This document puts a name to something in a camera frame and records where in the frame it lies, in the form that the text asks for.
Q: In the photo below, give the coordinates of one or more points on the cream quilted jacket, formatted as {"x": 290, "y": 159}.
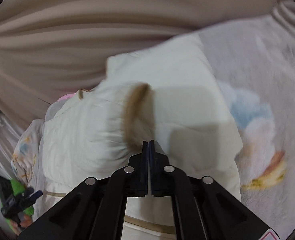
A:
{"x": 167, "y": 93}

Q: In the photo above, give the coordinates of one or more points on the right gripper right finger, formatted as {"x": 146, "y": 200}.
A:
{"x": 202, "y": 208}

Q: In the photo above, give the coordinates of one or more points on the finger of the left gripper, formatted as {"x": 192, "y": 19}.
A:
{"x": 36, "y": 195}

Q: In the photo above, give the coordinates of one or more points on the person's left hand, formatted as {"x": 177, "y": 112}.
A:
{"x": 26, "y": 222}

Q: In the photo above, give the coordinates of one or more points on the grey floral fleece blanket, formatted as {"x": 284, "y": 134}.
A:
{"x": 253, "y": 63}

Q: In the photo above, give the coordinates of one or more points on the green plush cushion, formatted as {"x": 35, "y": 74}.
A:
{"x": 20, "y": 194}

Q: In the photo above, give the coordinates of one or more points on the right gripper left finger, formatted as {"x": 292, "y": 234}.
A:
{"x": 94, "y": 211}

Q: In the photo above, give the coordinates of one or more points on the beige curtain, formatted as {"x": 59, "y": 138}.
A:
{"x": 49, "y": 48}

